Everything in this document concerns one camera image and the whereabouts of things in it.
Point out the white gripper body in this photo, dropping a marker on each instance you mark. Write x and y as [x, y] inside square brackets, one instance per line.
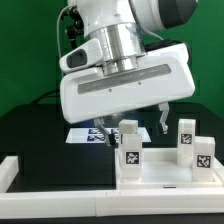
[162, 76]

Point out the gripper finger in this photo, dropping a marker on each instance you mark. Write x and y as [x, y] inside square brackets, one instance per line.
[161, 126]
[109, 136]

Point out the white square table top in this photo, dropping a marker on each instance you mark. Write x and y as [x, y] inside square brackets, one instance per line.
[159, 170]

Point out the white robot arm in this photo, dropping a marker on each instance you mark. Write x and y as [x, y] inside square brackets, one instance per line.
[123, 64]

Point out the fiducial marker sheet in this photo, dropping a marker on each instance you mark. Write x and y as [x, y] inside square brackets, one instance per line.
[93, 135]

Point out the white U-shaped fence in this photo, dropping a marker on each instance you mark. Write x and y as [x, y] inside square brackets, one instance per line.
[58, 204]

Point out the black camera on mount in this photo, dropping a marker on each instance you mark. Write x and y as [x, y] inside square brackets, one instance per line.
[76, 29]

